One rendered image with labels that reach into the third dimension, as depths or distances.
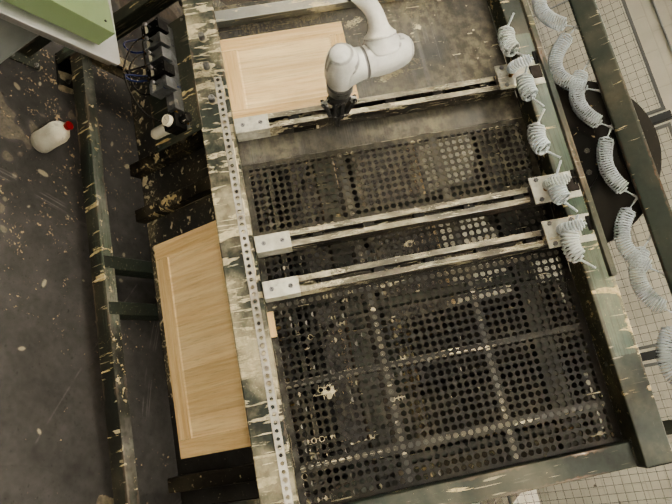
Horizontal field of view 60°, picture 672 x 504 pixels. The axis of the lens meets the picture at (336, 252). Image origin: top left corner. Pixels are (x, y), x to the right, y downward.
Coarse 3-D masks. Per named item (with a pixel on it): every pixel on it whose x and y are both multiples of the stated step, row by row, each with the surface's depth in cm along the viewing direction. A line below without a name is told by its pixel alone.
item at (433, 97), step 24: (504, 72) 220; (528, 72) 220; (384, 96) 219; (408, 96) 221; (432, 96) 220; (456, 96) 220; (480, 96) 224; (504, 96) 228; (240, 120) 215; (264, 120) 215; (288, 120) 216; (312, 120) 216; (360, 120) 223
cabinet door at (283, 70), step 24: (336, 24) 233; (240, 48) 229; (264, 48) 230; (288, 48) 230; (312, 48) 230; (240, 72) 226; (264, 72) 227; (288, 72) 227; (312, 72) 228; (240, 96) 224; (264, 96) 224; (288, 96) 225; (312, 96) 225
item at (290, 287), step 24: (504, 240) 206; (528, 240) 207; (552, 240) 203; (360, 264) 202; (384, 264) 203; (408, 264) 207; (432, 264) 203; (456, 264) 207; (264, 288) 199; (288, 288) 200; (312, 288) 200; (336, 288) 205
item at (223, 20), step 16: (288, 0) 233; (304, 0) 233; (320, 0) 233; (336, 0) 233; (384, 0) 237; (224, 16) 230; (240, 16) 230; (256, 16) 231; (272, 16) 233; (288, 16) 235
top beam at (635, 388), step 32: (512, 0) 229; (544, 96) 218; (544, 160) 216; (608, 288) 200; (608, 320) 197; (608, 352) 196; (608, 384) 200; (640, 384) 192; (640, 416) 189; (640, 448) 187
